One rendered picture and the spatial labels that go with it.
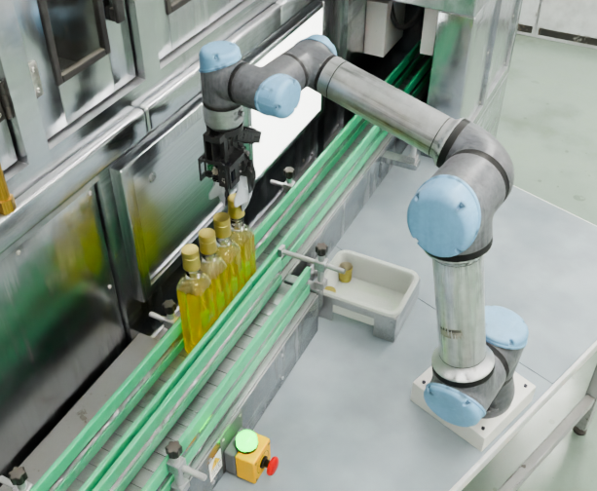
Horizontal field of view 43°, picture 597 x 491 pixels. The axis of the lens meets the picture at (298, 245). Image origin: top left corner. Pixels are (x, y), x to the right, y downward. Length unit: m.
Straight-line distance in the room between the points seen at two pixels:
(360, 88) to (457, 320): 0.44
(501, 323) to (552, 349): 0.40
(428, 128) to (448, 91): 1.05
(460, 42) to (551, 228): 0.60
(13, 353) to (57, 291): 0.14
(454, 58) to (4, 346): 1.51
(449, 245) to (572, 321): 0.86
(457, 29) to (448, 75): 0.15
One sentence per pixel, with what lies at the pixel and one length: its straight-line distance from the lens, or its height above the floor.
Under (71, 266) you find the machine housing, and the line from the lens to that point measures 1.48.
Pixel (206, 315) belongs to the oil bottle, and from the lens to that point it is 1.58.
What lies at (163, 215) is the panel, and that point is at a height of 1.14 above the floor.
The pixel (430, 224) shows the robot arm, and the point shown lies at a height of 1.38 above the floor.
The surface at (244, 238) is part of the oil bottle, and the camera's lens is 1.63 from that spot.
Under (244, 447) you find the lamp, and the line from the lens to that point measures 1.55.
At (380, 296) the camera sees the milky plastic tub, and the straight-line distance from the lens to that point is 1.95.
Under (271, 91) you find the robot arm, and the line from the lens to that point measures 1.32.
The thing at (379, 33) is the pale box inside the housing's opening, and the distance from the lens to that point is 2.52.
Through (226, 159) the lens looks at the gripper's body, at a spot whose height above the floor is 1.30.
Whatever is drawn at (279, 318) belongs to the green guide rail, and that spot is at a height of 0.94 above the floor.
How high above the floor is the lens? 2.11
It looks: 40 degrees down
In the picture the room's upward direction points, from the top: straight up
